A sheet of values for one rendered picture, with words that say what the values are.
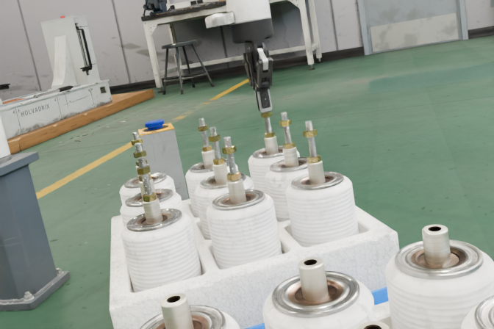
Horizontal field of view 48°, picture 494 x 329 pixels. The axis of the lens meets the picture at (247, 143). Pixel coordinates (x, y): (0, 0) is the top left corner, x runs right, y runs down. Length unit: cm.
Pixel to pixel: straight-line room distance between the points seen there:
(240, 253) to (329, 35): 523
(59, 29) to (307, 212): 402
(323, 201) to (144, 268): 25
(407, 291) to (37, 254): 92
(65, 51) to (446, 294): 424
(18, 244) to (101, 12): 557
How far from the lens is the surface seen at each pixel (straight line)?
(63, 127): 396
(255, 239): 75
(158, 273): 74
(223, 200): 78
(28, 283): 127
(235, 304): 74
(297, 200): 77
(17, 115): 373
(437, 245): 52
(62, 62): 457
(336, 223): 78
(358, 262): 78
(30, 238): 126
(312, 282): 48
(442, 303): 50
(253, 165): 100
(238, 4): 96
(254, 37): 96
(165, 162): 113
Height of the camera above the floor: 48
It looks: 12 degrees down
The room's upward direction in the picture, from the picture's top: 10 degrees counter-clockwise
